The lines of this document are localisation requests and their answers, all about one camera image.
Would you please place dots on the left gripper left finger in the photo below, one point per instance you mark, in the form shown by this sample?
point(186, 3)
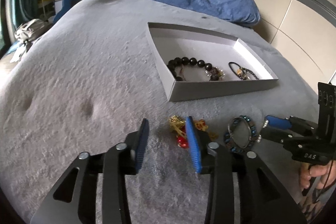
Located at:
point(72, 199)

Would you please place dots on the red gold charm jewelry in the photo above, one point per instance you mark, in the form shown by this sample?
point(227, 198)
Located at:
point(178, 127)

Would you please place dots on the black camera mount box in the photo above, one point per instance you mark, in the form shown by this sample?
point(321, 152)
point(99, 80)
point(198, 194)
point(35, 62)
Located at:
point(326, 119)

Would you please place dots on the person's right hand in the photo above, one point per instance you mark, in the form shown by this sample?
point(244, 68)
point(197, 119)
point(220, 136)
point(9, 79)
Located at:
point(325, 172)

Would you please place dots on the silver bangle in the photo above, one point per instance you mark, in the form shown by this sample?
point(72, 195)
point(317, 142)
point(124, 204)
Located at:
point(240, 132)

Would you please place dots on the beige wardrobe with grey stripe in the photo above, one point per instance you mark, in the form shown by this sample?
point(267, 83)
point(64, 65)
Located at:
point(303, 31)

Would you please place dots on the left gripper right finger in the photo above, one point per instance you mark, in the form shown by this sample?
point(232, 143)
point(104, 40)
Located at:
point(242, 188)

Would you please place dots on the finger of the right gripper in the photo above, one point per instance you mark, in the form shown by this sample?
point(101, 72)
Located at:
point(287, 136)
point(278, 122)

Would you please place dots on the grey fleece bed blanket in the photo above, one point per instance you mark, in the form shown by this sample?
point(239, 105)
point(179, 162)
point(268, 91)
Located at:
point(91, 80)

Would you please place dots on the grey bag on floor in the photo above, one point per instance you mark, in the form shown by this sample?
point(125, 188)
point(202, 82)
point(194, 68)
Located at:
point(26, 34)

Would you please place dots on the grey cardboard tray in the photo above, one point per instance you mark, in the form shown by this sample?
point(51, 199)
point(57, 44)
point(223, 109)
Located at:
point(195, 63)

